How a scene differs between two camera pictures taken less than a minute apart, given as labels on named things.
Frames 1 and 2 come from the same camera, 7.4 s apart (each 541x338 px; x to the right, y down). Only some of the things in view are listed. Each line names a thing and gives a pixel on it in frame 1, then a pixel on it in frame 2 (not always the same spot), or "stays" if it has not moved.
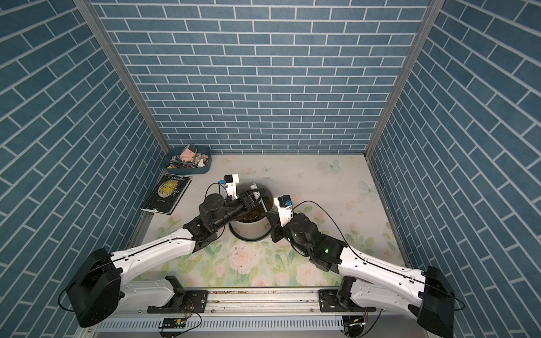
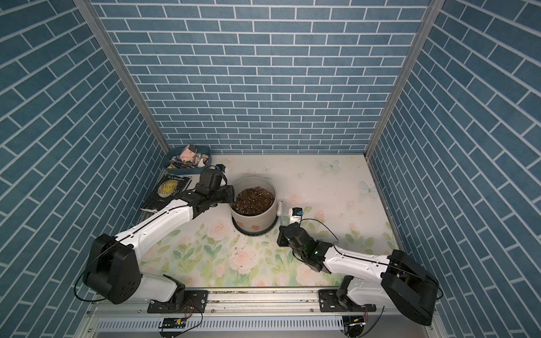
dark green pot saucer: x=249 y=239 to x=255 y=234
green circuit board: x=174 y=322 stays
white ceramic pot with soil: x=256 y=222 stays
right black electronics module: x=353 y=324 stays
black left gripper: x=244 y=198 to x=230 y=193
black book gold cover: x=167 y=193 stays
